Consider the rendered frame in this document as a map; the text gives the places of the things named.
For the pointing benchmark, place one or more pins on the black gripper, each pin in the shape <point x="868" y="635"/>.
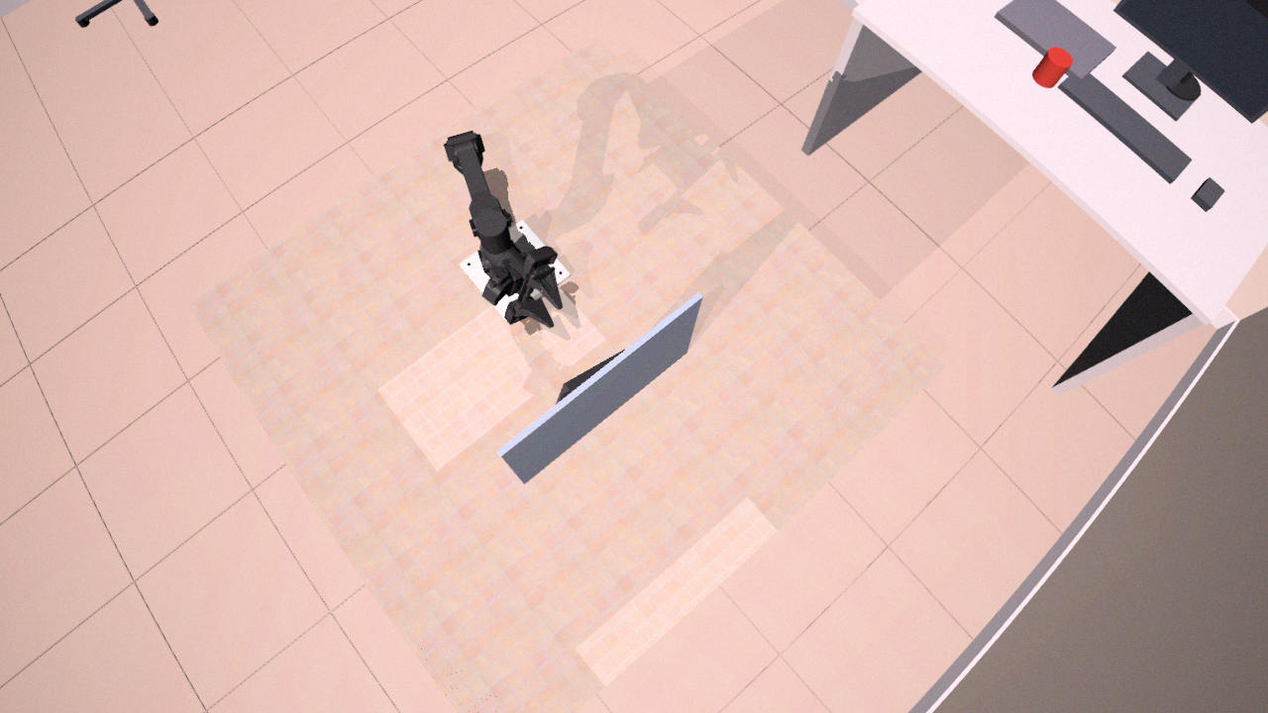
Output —
<point x="535" y="271"/>

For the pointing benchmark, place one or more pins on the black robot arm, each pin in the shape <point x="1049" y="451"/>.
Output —
<point x="490" y="224"/>

